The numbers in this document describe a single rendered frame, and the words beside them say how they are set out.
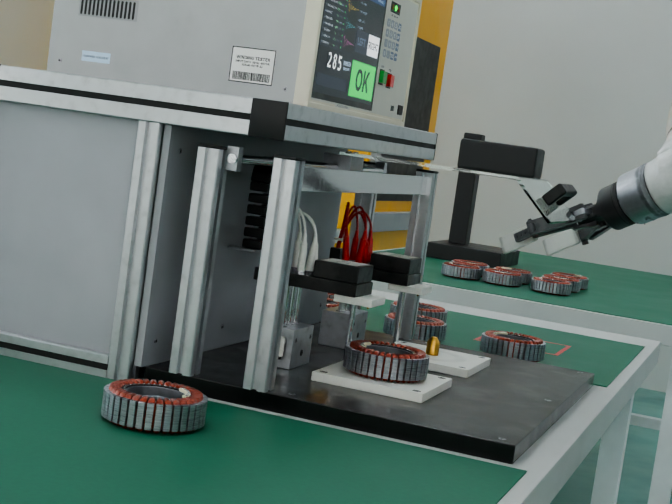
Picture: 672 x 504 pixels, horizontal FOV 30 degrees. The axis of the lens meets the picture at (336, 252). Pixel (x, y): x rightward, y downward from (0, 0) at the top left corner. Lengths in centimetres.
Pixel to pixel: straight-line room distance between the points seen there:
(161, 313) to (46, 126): 28
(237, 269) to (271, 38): 35
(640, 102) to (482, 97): 86
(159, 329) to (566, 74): 557
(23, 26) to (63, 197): 413
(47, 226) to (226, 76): 30
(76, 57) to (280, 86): 30
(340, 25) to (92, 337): 52
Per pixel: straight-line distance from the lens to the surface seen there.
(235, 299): 180
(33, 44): 580
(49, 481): 114
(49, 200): 163
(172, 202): 157
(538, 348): 219
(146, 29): 171
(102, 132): 159
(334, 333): 190
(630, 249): 695
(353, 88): 177
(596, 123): 698
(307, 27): 162
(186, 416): 134
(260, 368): 151
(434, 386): 164
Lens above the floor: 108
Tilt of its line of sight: 5 degrees down
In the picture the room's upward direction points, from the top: 8 degrees clockwise
